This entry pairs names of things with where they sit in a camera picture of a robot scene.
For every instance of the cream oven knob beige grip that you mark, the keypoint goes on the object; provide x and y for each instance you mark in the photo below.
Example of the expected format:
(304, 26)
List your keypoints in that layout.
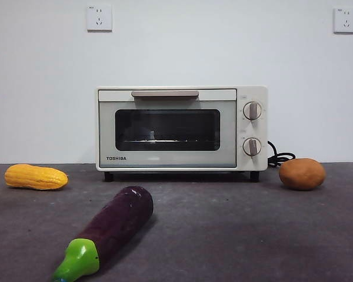
(252, 147)
(252, 111)

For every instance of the yellow corn cob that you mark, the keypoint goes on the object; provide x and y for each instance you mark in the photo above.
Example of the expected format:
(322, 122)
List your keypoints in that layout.
(35, 177)

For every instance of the brown potato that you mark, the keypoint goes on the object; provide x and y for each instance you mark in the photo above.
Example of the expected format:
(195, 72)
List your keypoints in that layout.
(302, 174)

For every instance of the purple eggplant green stem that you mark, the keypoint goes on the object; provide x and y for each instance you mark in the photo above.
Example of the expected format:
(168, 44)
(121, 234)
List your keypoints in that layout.
(117, 223)

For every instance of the white wall power socket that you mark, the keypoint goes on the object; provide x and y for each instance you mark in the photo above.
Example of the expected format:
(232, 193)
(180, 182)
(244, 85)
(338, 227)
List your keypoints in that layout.
(345, 20)
(99, 18)

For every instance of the cream Toshiba toaster oven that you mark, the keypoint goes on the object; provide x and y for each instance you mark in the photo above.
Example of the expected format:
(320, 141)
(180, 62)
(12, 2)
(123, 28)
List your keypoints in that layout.
(253, 129)

